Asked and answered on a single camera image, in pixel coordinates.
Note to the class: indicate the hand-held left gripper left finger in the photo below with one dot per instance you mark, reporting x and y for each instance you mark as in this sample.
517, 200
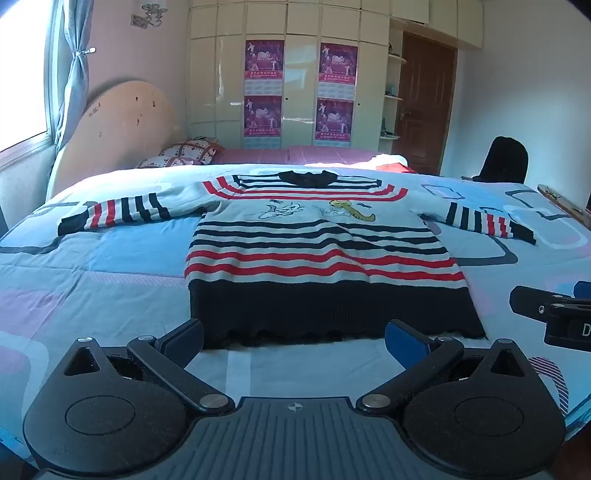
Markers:
183, 340

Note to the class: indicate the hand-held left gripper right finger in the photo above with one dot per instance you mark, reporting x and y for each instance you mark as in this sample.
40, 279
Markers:
405, 341

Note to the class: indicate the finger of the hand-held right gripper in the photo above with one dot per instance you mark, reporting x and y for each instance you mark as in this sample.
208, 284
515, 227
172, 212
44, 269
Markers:
535, 302
584, 290

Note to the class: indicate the striped knit sweater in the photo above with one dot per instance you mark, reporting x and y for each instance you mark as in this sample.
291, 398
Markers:
323, 258

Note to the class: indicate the wooden board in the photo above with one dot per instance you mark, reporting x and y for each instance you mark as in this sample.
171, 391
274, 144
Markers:
561, 199

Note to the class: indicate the blue patterned blanket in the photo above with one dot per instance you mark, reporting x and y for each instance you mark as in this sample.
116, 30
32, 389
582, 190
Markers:
92, 286

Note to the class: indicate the black chair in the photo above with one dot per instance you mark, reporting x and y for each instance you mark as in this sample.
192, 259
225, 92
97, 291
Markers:
505, 159

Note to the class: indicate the red cloth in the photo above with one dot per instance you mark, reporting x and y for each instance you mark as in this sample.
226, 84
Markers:
397, 167

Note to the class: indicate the heart print pillow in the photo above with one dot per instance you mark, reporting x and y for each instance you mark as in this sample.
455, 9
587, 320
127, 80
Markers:
166, 162
194, 150

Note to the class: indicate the white cloth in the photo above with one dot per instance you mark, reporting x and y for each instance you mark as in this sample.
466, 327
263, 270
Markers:
392, 158

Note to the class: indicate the pink bed sheet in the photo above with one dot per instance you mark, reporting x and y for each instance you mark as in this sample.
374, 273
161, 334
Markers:
277, 156

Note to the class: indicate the beige wooden headboard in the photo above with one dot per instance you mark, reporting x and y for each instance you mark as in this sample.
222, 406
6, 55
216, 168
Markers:
120, 129

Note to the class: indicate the brown wooden door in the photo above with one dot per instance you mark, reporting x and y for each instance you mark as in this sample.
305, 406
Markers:
425, 101

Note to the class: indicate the corner shelf unit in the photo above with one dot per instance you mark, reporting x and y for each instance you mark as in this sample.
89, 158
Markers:
392, 92

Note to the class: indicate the blue curtain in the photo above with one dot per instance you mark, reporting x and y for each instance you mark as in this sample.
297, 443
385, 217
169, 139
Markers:
76, 83

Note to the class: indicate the window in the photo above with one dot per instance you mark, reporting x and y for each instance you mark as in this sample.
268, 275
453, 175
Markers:
23, 69

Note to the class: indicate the cream glossy wardrobe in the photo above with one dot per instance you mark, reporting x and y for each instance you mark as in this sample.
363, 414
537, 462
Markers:
300, 27

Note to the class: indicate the purple wall poster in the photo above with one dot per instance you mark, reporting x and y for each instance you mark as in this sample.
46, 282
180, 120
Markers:
334, 120
264, 62
262, 117
338, 64

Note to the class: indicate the wall lamp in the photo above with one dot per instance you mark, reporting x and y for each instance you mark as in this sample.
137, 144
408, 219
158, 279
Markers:
150, 14

